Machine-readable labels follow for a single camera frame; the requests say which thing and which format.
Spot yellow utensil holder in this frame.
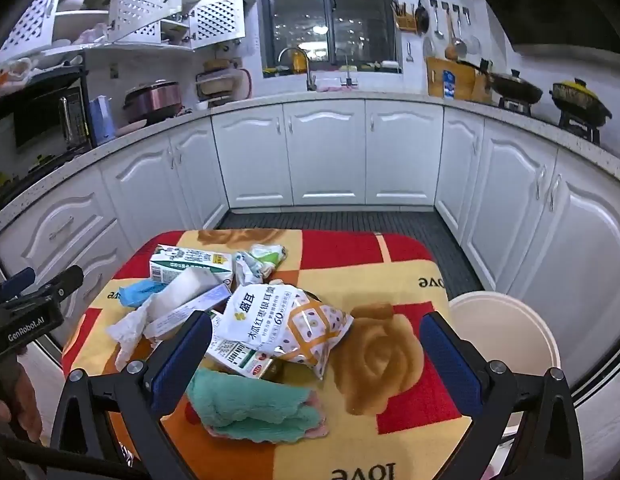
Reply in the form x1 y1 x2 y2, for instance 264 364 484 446
393 0 419 32

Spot person's left hand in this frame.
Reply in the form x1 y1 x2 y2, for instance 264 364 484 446
0 359 44 443

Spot hanging metal ladle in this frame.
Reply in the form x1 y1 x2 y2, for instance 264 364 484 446
432 0 447 41

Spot blue plastic bag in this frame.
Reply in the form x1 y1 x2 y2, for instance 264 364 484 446
118 280 167 309

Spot white plastic bin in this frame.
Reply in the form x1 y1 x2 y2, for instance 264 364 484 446
447 292 561 466

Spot white lattice wall cabinet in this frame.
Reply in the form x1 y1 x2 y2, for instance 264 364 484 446
0 0 247 71

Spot crumpled white tissue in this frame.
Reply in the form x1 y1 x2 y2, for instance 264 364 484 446
106 266 233 368

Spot green towel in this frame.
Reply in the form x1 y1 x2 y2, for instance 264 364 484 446
186 367 325 444

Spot dark striped floor mat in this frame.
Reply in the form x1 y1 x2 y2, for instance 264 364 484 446
216 210 487 302

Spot crumpled white green wrapper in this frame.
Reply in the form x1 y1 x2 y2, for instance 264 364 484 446
233 243 289 286

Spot dish rack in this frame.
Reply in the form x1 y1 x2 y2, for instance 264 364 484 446
195 66 254 105

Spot green white milk carton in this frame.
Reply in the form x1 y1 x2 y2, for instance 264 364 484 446
149 243 235 286

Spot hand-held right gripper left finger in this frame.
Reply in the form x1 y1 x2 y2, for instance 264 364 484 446
50 310 213 480

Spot purple white cardboard box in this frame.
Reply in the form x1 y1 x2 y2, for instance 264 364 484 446
144 284 233 342

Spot black range hood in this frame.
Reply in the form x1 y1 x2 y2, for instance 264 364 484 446
459 0 620 57

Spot white base cabinets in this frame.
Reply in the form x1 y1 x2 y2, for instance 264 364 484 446
0 97 620 386

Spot white orange patterned snack bag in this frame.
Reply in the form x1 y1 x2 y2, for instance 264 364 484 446
214 282 355 381

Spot copper cooking pot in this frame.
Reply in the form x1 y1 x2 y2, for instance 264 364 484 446
122 79 185 125

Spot metal faucet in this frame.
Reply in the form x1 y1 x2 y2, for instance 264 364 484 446
278 47 317 92

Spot hanging black frying pan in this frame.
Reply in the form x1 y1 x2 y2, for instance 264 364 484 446
414 0 431 37

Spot small white carton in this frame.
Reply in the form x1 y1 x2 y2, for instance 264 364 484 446
204 310 277 379

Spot blue kettle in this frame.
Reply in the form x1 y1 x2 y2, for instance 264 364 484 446
88 95 116 147

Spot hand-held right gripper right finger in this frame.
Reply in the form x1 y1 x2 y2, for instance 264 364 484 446
419 311 584 480

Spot wooden cutting board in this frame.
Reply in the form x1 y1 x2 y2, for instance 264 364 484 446
425 56 492 104

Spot red yellow printed blanket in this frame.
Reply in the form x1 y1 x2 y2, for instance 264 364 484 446
62 229 478 480

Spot kitchen window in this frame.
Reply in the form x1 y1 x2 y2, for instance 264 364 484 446
260 0 397 75

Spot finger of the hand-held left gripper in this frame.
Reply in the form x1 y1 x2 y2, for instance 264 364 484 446
34 264 85 306
0 267 37 306

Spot black wok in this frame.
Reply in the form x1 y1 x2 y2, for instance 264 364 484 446
489 69 544 108

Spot black microwave oven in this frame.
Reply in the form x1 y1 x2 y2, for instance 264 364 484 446
0 66 94 183

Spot yellow lidded pot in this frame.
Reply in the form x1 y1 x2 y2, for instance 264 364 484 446
549 78 614 128

